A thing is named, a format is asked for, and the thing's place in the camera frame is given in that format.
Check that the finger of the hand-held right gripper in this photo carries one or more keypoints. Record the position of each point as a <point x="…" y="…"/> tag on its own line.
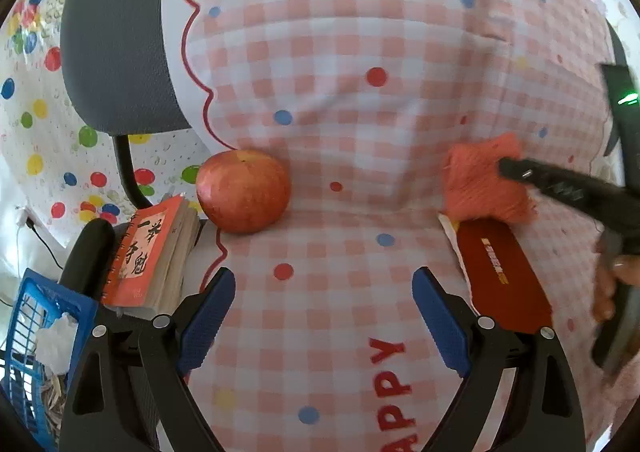
<point x="565" y="184"/>

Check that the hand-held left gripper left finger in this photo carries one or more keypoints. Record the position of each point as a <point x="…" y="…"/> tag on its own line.
<point x="207" y="317"/>

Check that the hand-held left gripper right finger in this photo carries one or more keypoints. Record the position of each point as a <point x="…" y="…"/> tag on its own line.
<point x="440" y="317"/>

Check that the red paper envelope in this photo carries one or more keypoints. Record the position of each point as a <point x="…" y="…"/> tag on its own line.
<point x="500" y="277"/>

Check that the orange yarn bundle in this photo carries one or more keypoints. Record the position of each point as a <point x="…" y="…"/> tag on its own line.
<point x="475" y="182"/>

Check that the blue plastic basket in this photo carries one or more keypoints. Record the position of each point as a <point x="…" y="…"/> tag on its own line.
<point x="55" y="289"/>

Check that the person's right hand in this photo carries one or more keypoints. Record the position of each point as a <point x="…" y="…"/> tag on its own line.
<point x="630" y="269"/>

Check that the red spiral notebook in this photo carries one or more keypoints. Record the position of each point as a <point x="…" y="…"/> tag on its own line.
<point x="145" y="252"/>

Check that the red apple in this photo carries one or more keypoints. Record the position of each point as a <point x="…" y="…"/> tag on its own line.
<point x="242" y="192"/>

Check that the white crumpled tissue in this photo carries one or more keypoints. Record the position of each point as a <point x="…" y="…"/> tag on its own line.
<point x="55" y="342"/>

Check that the beige paper scraps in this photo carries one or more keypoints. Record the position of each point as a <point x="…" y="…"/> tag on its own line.
<point x="52" y="392"/>

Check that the white power plug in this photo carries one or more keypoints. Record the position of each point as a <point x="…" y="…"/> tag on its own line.
<point x="24" y="216"/>

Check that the pink checkered cloth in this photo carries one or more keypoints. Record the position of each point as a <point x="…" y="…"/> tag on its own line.
<point x="350" y="82"/>

